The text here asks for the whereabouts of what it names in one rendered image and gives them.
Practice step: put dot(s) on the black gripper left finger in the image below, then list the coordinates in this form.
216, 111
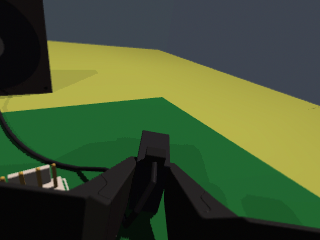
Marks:
91, 211

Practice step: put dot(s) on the black cooling fan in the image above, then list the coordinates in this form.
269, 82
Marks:
24, 61

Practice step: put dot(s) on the green circuit board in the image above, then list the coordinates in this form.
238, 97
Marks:
105, 134

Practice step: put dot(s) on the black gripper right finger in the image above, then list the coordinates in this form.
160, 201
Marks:
193, 214

